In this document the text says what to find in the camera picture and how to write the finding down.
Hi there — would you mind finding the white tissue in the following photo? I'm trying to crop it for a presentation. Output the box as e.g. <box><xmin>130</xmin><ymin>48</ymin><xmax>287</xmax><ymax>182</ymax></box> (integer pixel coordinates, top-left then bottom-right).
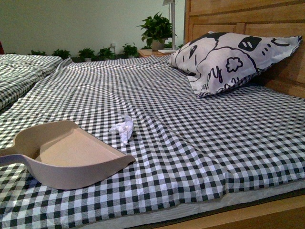
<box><xmin>109</xmin><ymin>115</ymin><xmax>134</xmax><ymax>145</ymax></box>

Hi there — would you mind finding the beige plastic dustpan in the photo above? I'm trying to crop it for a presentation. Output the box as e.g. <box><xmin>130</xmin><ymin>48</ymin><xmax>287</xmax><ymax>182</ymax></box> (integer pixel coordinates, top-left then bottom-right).
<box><xmin>0</xmin><ymin>120</ymin><xmax>135</xmax><ymax>190</ymax></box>

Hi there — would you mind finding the black white checkered bedsheet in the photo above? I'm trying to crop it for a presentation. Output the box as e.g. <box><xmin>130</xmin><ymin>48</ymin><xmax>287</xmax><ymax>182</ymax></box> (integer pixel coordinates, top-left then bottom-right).
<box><xmin>0</xmin><ymin>57</ymin><xmax>305</xmax><ymax>229</ymax></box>

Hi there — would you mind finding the far wooden nightstand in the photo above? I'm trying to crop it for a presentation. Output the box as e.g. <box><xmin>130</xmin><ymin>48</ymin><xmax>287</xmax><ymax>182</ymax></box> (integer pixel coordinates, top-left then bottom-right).
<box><xmin>138</xmin><ymin>49</ymin><xmax>170</xmax><ymax>57</ymax></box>

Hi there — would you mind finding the white book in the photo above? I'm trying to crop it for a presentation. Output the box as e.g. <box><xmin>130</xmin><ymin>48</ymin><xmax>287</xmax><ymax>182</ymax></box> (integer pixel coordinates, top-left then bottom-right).
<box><xmin>158</xmin><ymin>49</ymin><xmax>176</xmax><ymax>54</ymax></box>

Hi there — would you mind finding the row of small plants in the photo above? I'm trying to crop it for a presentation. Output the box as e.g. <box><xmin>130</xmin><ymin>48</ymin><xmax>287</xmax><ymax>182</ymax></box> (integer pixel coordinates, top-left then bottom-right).
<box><xmin>4</xmin><ymin>42</ymin><xmax>140</xmax><ymax>63</ymax></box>

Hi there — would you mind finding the cartoon print pillow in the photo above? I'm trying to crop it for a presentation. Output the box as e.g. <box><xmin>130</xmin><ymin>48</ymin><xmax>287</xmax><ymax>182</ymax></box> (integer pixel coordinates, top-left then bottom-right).
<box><xmin>168</xmin><ymin>31</ymin><xmax>302</xmax><ymax>98</ymax></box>

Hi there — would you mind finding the large potted green plant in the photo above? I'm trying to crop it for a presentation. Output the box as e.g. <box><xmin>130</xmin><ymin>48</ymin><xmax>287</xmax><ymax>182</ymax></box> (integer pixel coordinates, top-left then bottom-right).
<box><xmin>139</xmin><ymin>13</ymin><xmax>176</xmax><ymax>51</ymax></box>

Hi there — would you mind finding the white lamp stand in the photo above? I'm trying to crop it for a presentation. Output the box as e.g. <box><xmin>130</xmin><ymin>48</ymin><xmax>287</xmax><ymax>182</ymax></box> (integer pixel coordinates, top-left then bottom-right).
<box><xmin>163</xmin><ymin>0</ymin><xmax>176</xmax><ymax>51</ymax></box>

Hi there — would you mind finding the folded checkered quilt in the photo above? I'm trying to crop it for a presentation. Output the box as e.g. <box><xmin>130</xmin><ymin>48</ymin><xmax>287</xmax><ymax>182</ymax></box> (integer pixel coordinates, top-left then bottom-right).
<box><xmin>0</xmin><ymin>54</ymin><xmax>72</xmax><ymax>110</ymax></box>

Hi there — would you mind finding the wooden headboard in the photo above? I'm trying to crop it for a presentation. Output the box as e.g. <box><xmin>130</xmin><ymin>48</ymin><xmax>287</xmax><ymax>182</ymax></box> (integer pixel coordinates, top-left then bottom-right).
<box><xmin>184</xmin><ymin>0</ymin><xmax>305</xmax><ymax>98</ymax></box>

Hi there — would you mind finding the wooden bed frame rail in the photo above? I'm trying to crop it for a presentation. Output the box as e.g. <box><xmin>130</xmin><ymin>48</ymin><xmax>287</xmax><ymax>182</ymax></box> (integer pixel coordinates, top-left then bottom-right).
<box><xmin>162</xmin><ymin>195</ymin><xmax>305</xmax><ymax>229</ymax></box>

